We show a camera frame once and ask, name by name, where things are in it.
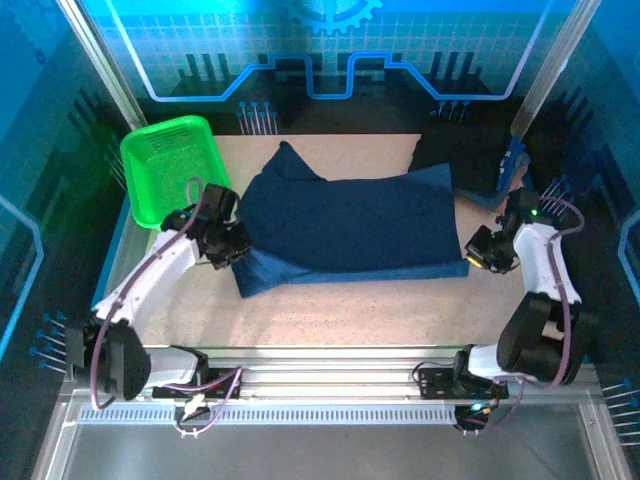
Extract dark blue jeans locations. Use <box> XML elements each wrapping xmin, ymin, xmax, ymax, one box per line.
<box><xmin>230</xmin><ymin>140</ymin><xmax>471</xmax><ymax>300</ymax></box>

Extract folded grey-blue t-shirt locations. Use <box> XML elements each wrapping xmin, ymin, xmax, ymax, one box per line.
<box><xmin>453</xmin><ymin>183</ymin><xmax>507</xmax><ymax>212</ymax></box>

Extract green plastic basket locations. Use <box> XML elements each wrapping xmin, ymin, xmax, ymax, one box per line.
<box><xmin>119</xmin><ymin>114</ymin><xmax>234</xmax><ymax>232</ymax></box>

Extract black draped cloth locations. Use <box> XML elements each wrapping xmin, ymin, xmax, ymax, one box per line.
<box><xmin>407</xmin><ymin>132</ymin><xmax>516</xmax><ymax>201</ymax></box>

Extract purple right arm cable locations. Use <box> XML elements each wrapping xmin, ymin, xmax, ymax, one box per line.
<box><xmin>462</xmin><ymin>195</ymin><xmax>586</xmax><ymax>436</ymax></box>

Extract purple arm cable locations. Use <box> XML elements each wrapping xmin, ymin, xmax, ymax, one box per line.
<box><xmin>462</xmin><ymin>195</ymin><xmax>586</xmax><ymax>436</ymax></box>
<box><xmin>89</xmin><ymin>177</ymin><xmax>206</xmax><ymax>411</ymax></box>

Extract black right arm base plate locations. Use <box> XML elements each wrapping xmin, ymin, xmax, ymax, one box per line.
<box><xmin>413</xmin><ymin>367</ymin><xmax>509</xmax><ymax>401</ymax></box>

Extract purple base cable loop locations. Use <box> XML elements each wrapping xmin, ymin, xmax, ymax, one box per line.
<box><xmin>172</xmin><ymin>366</ymin><xmax>245</xmax><ymax>439</ymax></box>

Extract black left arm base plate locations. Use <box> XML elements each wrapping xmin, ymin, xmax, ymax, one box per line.
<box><xmin>152</xmin><ymin>367</ymin><xmax>244</xmax><ymax>401</ymax></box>

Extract aluminium mounting rail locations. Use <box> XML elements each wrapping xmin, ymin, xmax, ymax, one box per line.
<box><xmin>69</xmin><ymin>344</ymin><xmax>601</xmax><ymax>401</ymax></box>

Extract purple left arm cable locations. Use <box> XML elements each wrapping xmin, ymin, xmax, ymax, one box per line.
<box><xmin>89</xmin><ymin>177</ymin><xmax>206</xmax><ymax>411</ymax></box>

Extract aluminium frame post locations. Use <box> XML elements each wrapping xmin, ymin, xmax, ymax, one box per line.
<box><xmin>54</xmin><ymin>0</ymin><xmax>149</xmax><ymax>131</ymax></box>
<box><xmin>509</xmin><ymin>0</ymin><xmax>601</xmax><ymax>139</ymax></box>

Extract slotted grey cable duct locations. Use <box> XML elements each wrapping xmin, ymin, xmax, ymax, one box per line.
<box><xmin>79</xmin><ymin>405</ymin><xmax>459</xmax><ymax>426</ymax></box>

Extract grey metal base plate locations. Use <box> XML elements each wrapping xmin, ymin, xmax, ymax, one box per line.
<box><xmin>32</xmin><ymin>389</ymin><xmax>634</xmax><ymax>480</ymax></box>

